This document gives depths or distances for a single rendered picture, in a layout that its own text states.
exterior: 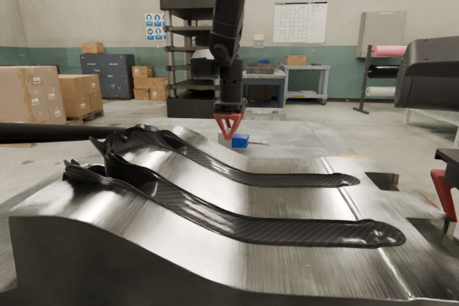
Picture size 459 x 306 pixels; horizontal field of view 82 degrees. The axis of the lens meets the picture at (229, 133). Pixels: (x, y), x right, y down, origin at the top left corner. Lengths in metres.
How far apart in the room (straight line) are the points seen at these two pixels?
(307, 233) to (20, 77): 3.79
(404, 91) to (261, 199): 0.19
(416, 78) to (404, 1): 6.96
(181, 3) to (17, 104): 2.46
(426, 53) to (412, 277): 0.19
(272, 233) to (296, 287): 0.07
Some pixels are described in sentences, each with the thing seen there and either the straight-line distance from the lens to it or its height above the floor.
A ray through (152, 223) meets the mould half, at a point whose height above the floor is 0.92.
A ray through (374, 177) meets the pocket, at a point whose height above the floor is 0.88.
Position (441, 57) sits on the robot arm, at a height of 1.04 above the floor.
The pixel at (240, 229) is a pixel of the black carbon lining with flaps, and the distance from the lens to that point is 0.27.
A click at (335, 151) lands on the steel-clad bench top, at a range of 0.76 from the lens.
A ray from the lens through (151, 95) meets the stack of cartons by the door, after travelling 6.96.
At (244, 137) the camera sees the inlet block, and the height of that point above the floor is 0.84.
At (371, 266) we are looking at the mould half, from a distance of 0.25.
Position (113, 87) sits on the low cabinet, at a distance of 7.25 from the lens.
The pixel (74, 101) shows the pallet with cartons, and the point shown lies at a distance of 4.71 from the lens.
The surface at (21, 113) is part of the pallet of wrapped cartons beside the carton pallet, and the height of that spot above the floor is 0.40.
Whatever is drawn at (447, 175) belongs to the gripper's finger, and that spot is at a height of 0.92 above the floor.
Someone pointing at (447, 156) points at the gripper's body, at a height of 0.94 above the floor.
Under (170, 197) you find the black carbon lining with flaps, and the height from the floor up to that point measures 0.91.
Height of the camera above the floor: 1.04
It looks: 16 degrees down
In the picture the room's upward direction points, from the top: straight up
